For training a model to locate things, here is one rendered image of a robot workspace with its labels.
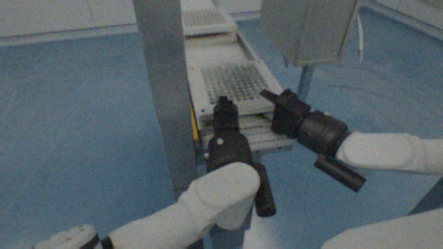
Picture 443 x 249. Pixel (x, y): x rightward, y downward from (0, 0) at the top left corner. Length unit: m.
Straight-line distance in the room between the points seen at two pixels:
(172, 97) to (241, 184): 0.18
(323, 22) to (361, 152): 0.25
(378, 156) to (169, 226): 0.38
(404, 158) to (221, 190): 0.32
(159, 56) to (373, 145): 0.40
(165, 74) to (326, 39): 0.31
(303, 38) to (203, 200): 0.34
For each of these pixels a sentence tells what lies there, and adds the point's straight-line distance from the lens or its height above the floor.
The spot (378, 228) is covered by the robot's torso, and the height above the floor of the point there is 1.26.
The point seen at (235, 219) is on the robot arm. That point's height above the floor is 0.98.
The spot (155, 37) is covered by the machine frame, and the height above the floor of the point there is 1.26.
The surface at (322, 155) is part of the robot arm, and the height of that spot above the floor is 1.00.
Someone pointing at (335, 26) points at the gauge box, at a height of 1.23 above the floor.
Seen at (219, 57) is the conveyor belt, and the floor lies 0.94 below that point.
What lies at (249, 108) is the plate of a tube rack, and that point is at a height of 1.01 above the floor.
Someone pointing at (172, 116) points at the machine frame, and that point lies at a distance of 0.46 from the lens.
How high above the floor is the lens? 1.41
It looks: 41 degrees down
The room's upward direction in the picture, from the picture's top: straight up
